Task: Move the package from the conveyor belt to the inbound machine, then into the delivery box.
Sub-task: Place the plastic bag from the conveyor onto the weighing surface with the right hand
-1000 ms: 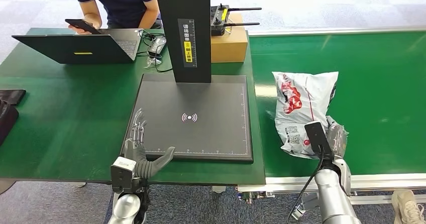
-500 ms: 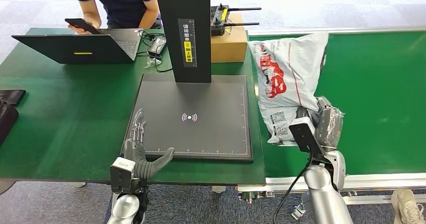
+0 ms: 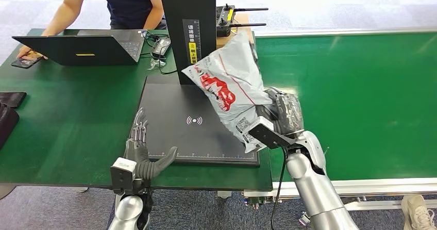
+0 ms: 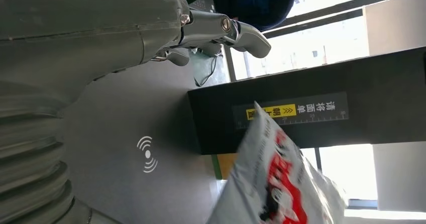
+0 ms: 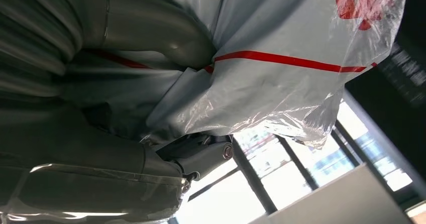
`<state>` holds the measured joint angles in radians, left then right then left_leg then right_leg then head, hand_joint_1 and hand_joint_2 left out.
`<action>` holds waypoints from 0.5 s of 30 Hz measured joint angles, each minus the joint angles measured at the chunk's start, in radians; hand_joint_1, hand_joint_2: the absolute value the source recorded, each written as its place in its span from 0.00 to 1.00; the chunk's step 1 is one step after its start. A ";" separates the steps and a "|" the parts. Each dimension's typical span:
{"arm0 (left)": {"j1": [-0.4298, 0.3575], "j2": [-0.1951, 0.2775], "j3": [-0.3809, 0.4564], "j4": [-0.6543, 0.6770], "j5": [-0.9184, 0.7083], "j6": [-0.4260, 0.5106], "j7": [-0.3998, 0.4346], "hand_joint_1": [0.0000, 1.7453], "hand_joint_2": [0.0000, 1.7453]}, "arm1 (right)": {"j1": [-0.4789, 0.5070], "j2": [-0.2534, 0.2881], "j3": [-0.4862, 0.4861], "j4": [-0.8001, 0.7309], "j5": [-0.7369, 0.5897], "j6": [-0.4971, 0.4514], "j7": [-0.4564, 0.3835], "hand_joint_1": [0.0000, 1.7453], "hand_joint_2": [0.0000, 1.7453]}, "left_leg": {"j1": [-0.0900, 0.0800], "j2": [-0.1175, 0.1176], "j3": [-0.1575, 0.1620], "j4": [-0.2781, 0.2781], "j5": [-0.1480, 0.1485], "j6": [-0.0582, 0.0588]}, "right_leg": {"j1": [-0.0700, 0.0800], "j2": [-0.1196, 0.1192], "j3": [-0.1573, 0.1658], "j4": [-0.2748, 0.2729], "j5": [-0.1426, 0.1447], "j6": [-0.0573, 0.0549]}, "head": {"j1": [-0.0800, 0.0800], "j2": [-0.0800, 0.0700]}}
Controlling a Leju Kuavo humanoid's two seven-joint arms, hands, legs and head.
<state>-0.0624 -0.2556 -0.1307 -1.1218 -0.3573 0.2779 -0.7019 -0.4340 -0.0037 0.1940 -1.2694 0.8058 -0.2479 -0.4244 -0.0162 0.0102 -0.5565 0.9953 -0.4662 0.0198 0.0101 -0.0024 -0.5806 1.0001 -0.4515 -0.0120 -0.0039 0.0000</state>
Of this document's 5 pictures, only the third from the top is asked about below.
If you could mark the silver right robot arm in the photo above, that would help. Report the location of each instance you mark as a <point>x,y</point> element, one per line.
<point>314,187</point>

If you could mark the person's left forearm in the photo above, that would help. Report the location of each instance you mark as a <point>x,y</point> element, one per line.
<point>155,13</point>

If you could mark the person's right hand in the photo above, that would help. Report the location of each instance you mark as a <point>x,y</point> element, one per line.
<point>30,53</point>

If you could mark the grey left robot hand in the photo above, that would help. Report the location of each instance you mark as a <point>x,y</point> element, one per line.
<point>136,151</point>

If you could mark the person's right forearm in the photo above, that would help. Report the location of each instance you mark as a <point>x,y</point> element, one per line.
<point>65,15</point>

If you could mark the dark grey open laptop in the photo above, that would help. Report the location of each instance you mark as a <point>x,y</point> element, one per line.
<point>85,49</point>

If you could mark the grey power adapter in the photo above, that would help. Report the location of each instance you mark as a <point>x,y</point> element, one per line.
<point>161,47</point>

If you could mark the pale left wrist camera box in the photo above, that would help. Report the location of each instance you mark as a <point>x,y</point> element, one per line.
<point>122,177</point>

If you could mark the green conveyor belt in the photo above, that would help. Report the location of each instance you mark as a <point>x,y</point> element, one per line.
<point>368,85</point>

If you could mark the black rounded bag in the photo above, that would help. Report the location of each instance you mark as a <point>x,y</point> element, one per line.
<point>7,122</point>

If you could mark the white shoe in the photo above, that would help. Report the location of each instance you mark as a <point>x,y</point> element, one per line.
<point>416,213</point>

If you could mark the black remote controller with antennas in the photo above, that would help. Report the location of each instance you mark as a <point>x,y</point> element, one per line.
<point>223,25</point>

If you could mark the black inbound scanning machine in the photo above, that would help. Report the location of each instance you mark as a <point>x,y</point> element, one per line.
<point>170,119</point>

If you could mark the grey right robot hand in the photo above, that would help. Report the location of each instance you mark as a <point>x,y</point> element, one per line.
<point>288,114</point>

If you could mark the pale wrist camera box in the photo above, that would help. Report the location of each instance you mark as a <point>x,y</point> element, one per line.
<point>122,177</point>
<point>268,134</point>

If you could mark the white red-printed mailer package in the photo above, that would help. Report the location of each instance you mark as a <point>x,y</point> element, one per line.
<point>232,81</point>

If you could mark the clear crumpled plastic wrap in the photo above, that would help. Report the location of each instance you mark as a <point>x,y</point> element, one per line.
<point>157,63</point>

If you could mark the brown cardboard box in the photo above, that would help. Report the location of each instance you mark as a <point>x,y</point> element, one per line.
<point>222,41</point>

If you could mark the green work table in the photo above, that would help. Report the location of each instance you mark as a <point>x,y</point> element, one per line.
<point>78,119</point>

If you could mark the black smartphone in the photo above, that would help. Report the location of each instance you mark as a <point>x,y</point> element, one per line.
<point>24,62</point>

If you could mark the person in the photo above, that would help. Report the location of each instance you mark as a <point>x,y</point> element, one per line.
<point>133,3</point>

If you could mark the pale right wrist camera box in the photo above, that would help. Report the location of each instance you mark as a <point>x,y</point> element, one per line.
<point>268,134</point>

